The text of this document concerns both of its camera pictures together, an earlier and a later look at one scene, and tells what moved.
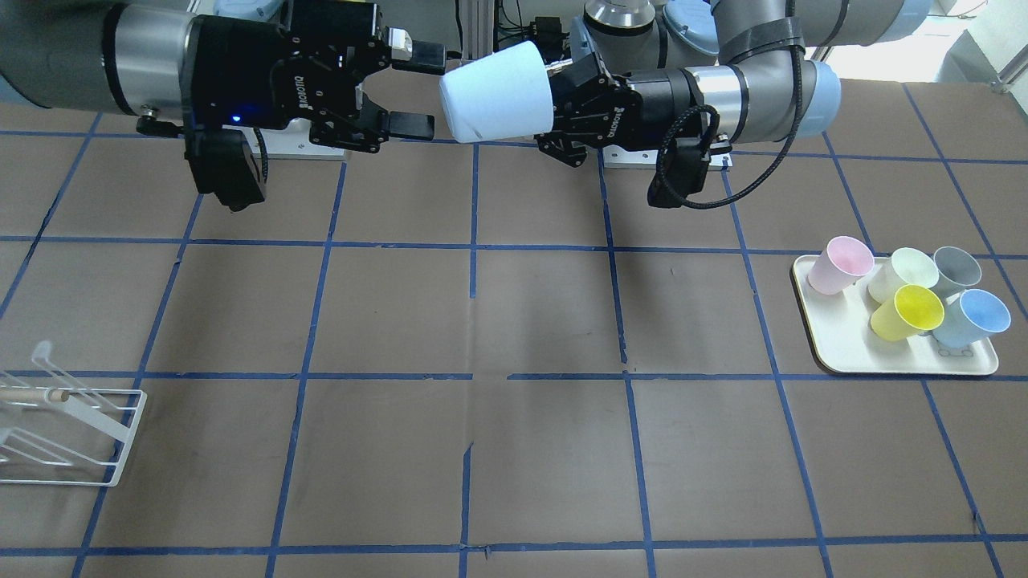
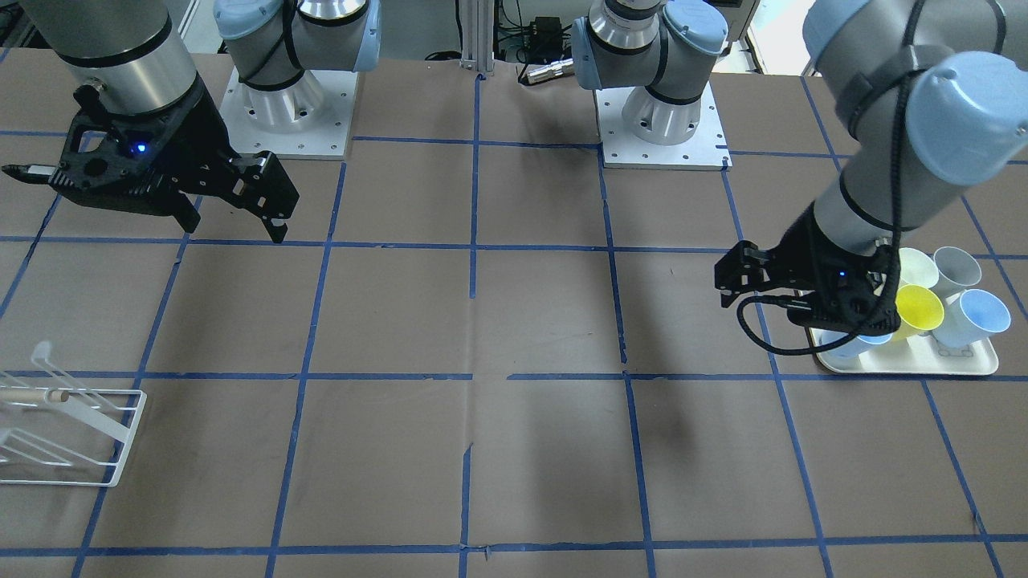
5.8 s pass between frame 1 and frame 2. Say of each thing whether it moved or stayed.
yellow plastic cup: stayed
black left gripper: moved
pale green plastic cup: stayed
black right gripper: moved
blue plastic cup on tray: stayed
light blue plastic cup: moved
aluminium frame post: stayed
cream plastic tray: stayed
